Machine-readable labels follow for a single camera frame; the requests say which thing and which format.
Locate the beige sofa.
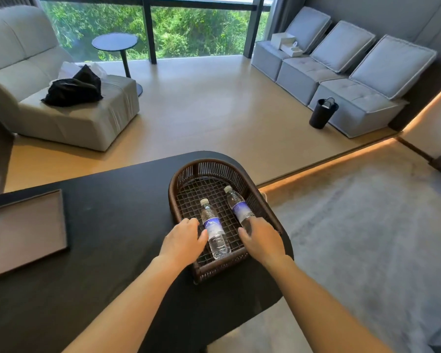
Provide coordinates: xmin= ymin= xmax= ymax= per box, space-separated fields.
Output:
xmin=0 ymin=5 xmax=140 ymax=152

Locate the person's right hand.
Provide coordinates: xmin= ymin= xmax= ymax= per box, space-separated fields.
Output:
xmin=238 ymin=216 xmax=286 ymax=269

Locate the black waste bin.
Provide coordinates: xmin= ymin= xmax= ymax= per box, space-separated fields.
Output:
xmin=309 ymin=98 xmax=339 ymax=130

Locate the brown rectangular tray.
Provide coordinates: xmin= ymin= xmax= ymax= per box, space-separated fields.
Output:
xmin=0 ymin=189 xmax=69 ymax=282

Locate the black bag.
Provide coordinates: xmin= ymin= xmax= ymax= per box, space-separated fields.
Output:
xmin=41 ymin=64 xmax=104 ymax=108

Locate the grey cushioned floor chair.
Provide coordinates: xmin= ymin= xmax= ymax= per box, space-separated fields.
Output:
xmin=276 ymin=21 xmax=376 ymax=106
xmin=308 ymin=35 xmax=437 ymax=139
xmin=251 ymin=6 xmax=332 ymax=82

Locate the white open box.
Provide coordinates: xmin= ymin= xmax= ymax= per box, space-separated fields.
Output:
xmin=270 ymin=32 xmax=297 ymax=50

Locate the person's right forearm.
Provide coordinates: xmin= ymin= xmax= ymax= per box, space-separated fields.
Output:
xmin=266 ymin=254 xmax=394 ymax=353

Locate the dark window frame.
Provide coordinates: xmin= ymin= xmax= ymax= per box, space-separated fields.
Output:
xmin=37 ymin=0 xmax=272 ymax=65

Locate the person's left forearm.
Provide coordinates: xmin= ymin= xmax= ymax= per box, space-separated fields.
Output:
xmin=62 ymin=254 xmax=190 ymax=353

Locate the white flat box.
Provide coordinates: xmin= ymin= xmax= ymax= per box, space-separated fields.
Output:
xmin=280 ymin=42 xmax=304 ymax=58

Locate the warm light strip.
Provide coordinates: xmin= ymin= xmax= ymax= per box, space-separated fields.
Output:
xmin=258 ymin=78 xmax=441 ymax=192

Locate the clear plastic water bottle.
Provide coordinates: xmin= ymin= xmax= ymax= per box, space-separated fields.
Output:
xmin=224 ymin=185 xmax=256 ymax=236
xmin=200 ymin=198 xmax=232 ymax=261

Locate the brown wicker basket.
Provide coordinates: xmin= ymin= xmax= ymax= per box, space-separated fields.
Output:
xmin=168 ymin=158 xmax=284 ymax=284

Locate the grey curtain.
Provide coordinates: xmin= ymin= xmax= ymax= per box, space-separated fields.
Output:
xmin=265 ymin=0 xmax=308 ymax=41

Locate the round dark side table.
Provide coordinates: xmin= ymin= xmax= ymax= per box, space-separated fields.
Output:
xmin=92 ymin=32 xmax=143 ymax=97

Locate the person's left hand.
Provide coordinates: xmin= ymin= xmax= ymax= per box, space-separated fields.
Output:
xmin=160 ymin=218 xmax=209 ymax=269

